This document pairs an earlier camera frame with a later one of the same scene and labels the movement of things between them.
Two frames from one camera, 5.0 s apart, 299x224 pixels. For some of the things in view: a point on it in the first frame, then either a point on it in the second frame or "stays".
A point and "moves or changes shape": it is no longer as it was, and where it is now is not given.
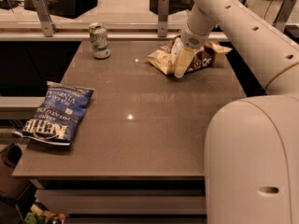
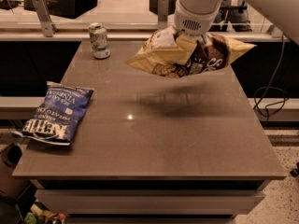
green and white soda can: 99,40 stays
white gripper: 193,38 to 191,21
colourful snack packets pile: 40,214 stays
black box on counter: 67,1 stays
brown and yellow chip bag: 205,56 moves or changes shape
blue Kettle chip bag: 57,114 stays
